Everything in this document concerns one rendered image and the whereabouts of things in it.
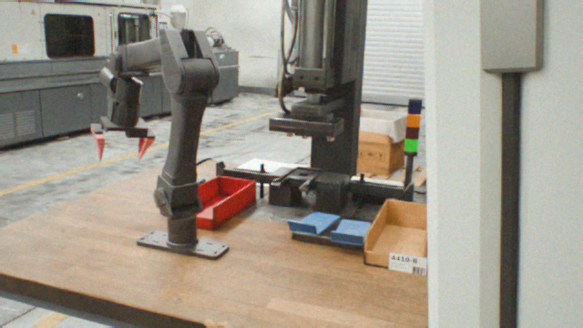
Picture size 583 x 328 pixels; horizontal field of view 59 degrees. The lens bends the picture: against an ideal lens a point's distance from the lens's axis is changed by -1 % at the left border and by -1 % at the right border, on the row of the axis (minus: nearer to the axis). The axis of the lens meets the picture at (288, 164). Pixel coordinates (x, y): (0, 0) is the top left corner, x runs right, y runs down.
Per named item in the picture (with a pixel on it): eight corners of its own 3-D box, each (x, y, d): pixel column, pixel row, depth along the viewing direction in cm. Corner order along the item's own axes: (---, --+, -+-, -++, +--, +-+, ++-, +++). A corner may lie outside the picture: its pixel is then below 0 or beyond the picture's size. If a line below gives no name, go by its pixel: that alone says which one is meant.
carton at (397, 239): (363, 268, 109) (365, 232, 107) (383, 228, 131) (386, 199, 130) (425, 279, 104) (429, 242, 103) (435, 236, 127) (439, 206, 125)
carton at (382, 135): (355, 155, 542) (359, 107, 530) (413, 163, 515) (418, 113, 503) (330, 169, 484) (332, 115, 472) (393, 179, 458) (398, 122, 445)
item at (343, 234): (330, 243, 113) (331, 230, 113) (342, 220, 128) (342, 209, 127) (362, 248, 112) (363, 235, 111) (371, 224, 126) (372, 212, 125)
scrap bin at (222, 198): (170, 223, 127) (169, 199, 126) (218, 195, 150) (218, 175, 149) (214, 231, 123) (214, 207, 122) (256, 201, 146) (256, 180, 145)
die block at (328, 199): (268, 204, 144) (269, 178, 142) (281, 194, 153) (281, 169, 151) (338, 215, 138) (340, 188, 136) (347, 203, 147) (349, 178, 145)
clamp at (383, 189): (346, 208, 143) (348, 173, 141) (349, 204, 146) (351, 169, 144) (401, 216, 138) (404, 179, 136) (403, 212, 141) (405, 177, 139)
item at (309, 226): (286, 231, 119) (286, 219, 119) (314, 212, 133) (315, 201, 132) (313, 238, 116) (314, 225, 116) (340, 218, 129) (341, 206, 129)
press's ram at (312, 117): (266, 142, 139) (269, 26, 132) (298, 127, 163) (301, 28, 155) (332, 149, 133) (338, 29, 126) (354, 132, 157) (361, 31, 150)
